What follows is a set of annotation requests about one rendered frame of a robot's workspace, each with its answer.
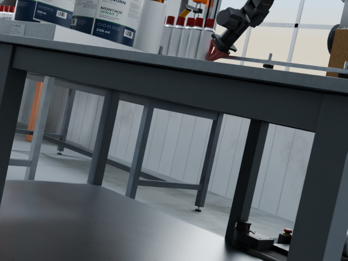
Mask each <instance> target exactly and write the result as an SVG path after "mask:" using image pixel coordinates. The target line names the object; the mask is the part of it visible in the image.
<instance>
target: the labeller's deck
mask: <svg viewBox="0 0 348 261"><path fill-rule="evenodd" d="M0 34H8V35H16V36H24V37H32V38H39V39H47V40H55V41H63V42H71V43H76V44H83V45H91V46H99V47H107V48H115V49H122V50H130V51H138V52H146V53H151V52H148V51H144V50H140V49H137V48H134V47H130V46H127V45H124V44H121V43H118V42H114V41H111V40H107V39H104V38H100V37H97V36H94V35H90V34H87V33H84V32H80V31H77V30H73V29H70V28H67V27H64V26H60V25H57V24H48V23H37V22H26V21H16V20H5V19H0Z"/></svg>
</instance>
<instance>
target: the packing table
mask: <svg viewBox="0 0 348 261"><path fill-rule="evenodd" d="M26 79H30V80H35V81H39V82H44V79H45V75H41V74H36V73H33V72H27V75H26ZM54 85H57V86H61V87H64V88H69V92H68V98H67V103H66V108H65V113H64V117H63V123H62V128H61V133H60V134H53V133H45V132H44V133H43V139H44V140H46V141H49V142H52V143H54V144H57V145H58V146H57V150H58V151H59V153H57V154H60V155H62V154H61V153H60V152H61V151H64V148H67V149H70V150H73V151H75V152H78V153H80V154H83V155H86V156H88V157H91V158H92V156H93V153H92V152H90V151H87V150H84V149H82V148H79V147H76V146H73V145H71V144H68V143H66V142H65V141H66V136H67V131H68V126H69V121H70V116H71V111H72V108H73V103H74V98H75V93H76V90H77V91H82V92H86V93H91V94H95V95H99V96H105V93H106V88H101V87H98V86H93V85H88V84H84V83H79V82H74V81H69V80H65V79H60V78H55V79H54ZM120 100H122V101H125V102H129V103H133V104H138V105H143V106H144V108H143V112H142V117H141V122H140V127H139V132H138V137H137V141H136V146H135V151H134V156H133V161H132V166H131V167H130V166H127V165H124V164H122V163H119V162H116V161H114V160H111V159H109V158H107V162H106V164H109V165H111V166H114V167H116V168H119V169H122V170H125V171H127V172H130V174H129V179H128V184H127V188H126V193H125V196H127V197H130V198H132V199H135V196H136V192H137V186H138V185H139V186H152V187H166V188H174V189H187V190H198V191H197V196H196V201H195V206H198V209H195V211H199V212H201V210H200V209H199V208H200V207H204V204H205V199H206V194H207V189H208V185H209V180H210V176H211V171H212V166H213V161H214V157H215V152H216V148H217V144H218V139H219V135H220V130H221V125H222V121H223V116H224V113H219V112H214V111H209V110H205V109H200V108H195V107H190V106H185V105H181V104H175V103H171V102H167V101H163V100H158V99H153V98H148V97H143V96H139V95H134V94H129V93H124V92H121V95H120ZM154 108H157V109H162V110H167V111H172V112H177V113H182V114H187V115H192V116H196V117H201V118H206V119H211V120H213V122H212V127H211V132H210V136H209V141H208V146H207V150H206V155H205V160H204V165H203V168H202V173H201V177H200V182H199V184H192V183H180V182H170V181H167V180H165V179H162V178H159V177H157V176H154V175H151V174H149V173H146V172H144V171H141V168H142V162H143V158H144V153H145V149H146V145H147V140H148V135H149V130H150V125H151V121H152V115H153V111H154ZM15 133H20V134H28V135H33V133H34V131H33V130H25V129H18V128H16V131H15ZM55 138H59V140H57V139H55ZM139 177H142V178H145V179H147V180H144V179H139Z"/></svg>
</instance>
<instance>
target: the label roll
mask: <svg viewBox="0 0 348 261"><path fill-rule="evenodd" d="M140 9H141V2H139V1H137V0H75V5H74V10H73V14H72V19H71V24H70V29H73V30H77V31H80V32H84V33H87V34H90V35H94V36H97V37H100V38H104V39H107V40H111V41H114V42H118V43H120V44H124V45H127V46H130V47H133V43H134V39H135V34H136V28H137V24H138V19H139V14H140Z"/></svg>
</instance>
